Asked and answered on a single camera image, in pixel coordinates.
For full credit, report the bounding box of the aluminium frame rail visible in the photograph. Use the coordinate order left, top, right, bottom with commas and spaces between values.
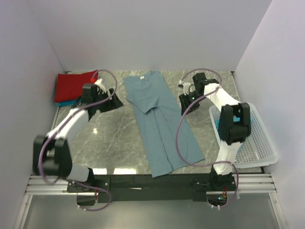
25, 174, 277, 196

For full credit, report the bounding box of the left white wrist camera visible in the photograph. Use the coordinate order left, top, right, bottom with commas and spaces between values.
93, 78, 107, 94

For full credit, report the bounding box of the grey-blue t-shirt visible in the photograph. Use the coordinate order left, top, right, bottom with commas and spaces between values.
124, 71, 204, 177

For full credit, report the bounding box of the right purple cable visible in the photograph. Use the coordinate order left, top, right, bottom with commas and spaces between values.
175, 68, 239, 210

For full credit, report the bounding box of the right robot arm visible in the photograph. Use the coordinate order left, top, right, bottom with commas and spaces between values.
178, 73, 251, 190

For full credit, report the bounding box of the red folded t-shirt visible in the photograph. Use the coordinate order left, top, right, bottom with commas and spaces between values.
54, 70, 98, 103

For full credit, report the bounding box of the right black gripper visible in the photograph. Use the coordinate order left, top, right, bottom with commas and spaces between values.
178, 91, 206, 116

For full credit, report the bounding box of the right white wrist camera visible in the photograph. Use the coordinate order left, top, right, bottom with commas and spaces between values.
178, 80, 192, 95

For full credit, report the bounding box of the white perforated plastic basket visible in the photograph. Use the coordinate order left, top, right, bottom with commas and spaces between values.
208, 102, 279, 169

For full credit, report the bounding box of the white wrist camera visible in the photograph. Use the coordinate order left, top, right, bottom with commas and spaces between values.
178, 80, 192, 95
93, 78, 107, 94

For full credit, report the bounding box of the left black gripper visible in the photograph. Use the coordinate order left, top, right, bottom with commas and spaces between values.
94, 88, 123, 113

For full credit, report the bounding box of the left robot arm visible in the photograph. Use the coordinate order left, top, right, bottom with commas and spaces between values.
32, 83, 123, 192

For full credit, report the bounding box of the teal folded t-shirt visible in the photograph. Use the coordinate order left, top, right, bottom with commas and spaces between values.
55, 78, 102, 107

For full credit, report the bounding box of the crumpled teal t-shirt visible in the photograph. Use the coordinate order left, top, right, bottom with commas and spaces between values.
214, 115, 252, 146

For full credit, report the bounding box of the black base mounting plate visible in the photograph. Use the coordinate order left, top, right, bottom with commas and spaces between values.
67, 173, 238, 206

